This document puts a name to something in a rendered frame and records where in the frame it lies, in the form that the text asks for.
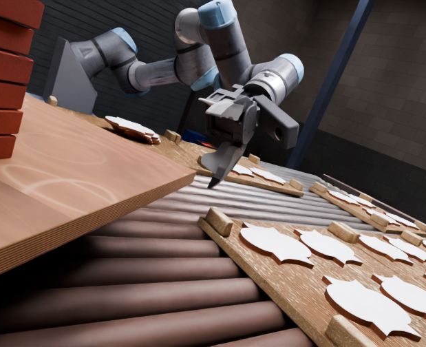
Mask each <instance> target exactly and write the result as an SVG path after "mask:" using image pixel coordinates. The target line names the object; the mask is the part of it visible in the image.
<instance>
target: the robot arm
mask: <svg viewBox="0 0 426 347"><path fill-rule="evenodd" d="M172 38H173V44H174V46H175V50H176V52H177V54H176V56H175V58H172V59H166V60H163V61H156V62H153V63H148V64H146V63H143V62H140V61H138V59H137V58H136V55H135V54H136V53H137V52H138V50H137V48H136V45H135V43H134V41H133V40H132V38H131V37H130V36H129V34H128V33H127V32H126V31H125V30H124V29H122V28H115V29H113V30H110V31H108V32H106V33H104V34H101V35H99V36H97V37H95V38H93V39H90V40H88V41H79V42H71V43H70V45H71V47H72V49H73V51H74V53H75V55H76V57H77V59H78V60H79V62H80V64H81V66H82V67H83V69H84V71H85V73H86V75H87V77H88V79H89V80H90V81H91V80H93V79H94V78H95V77H96V76H97V75H98V74H99V73H100V72H101V71H102V70H103V69H105V68H106V67H110V69H111V71H112V73H113V75H114V76H115V78H116V80H117V82H118V84H119V86H120V89H121V91H122V92H123V94H124V95H125V96H126V97H128V98H135V97H137V96H142V95H143V94H146V93H147V92H148V91H149V90H150V87H151V86H154V85H164V84H169V83H178V82H180V83H181V84H183V85H190V86H191V88H192V90H193V91H198V90H201V89H203V88H205V87H208V86H209V85H211V84H214V85H215V88H214V91H215V92H214V93H212V95H210V96H209V97H208V98H206V99H203V98H199V99H198V100H200V101H202V102H204V103H205V104H204V106H205V130H206V131H205V134H206V135H209V136H212V137H216V136H223V137H226V138H229V139H233V140H236V141H235V142H234V143H233V145H232V144H231V143H230V142H223V143H222V144H221V145H220V146H219V148H218V150H217V151H216V152H212V153H206V154H204V155H203V156H202V158H201V163H202V164H203V165H204V166H205V167H206V168H207V169H209V170H210V171H211V172H213V173H214V174H215V175H214V176H213V177H212V178H211V181H210V183H209V185H208V187H207V188H208V189H212V188H214V187H215V186H216V185H218V184H219V183H221V181H223V179H225V177H227V175H228V174H229V173H230V172H231V170H233V168H234V167H235V165H236V164H237V163H238V161H239V160H240V158H241V157H242V155H243V153H244V151H245V149H246V146H247V144H248V142H249V140H250V139H251V138H252V136H253V134H254V132H255V127H257V126H258V125H260V126H261V127H262V128H263V129H264V130H265V131H266V132H267V133H268V134H269V135H270V136H271V137H272V138H273V139H275V140H276V141H277V142H278V143H279V144H280V145H281V146H282V147H283V148H284V149H289V148H291V147H294V146H296V144H297V136H298V132H299V124H298V123H297V122H296V121H295V120H293V119H292V118H291V117H289V115H287V114H286V113H285V112H284V111H283V110H281V109H280V108H279V107H278V105H279V104H280V103H281V102H282V101H283V100H284V99H285V97H287V95H289V93H291V92H292V91H293V90H294V89H296V87H297V86H298V84H299V82H300V81H301V80H302V78H303V65H302V63H301V61H300V60H299V59H298V58H297V57H296V56H294V55H292V54H282V55H280V56H278V57H276V58H274V59H273V61H271V62H267V63H260V64H255V65H252V64H251V60H250V57H249V55H248V51H247V49H246V44H245V42H244V37H243V35H242V31H241V28H240V26H239V22H238V20H237V13H236V11H235V9H234V7H233V4H232V1H231V0H214V1H211V2H209V3H207V4H205V5H203V6H201V7H200V8H199V9H198V10H196V9H193V8H187V9H184V10H181V11H180V12H179V13H178V14H177V15H176V16H175V19H174V21H173V27H172Z"/></svg>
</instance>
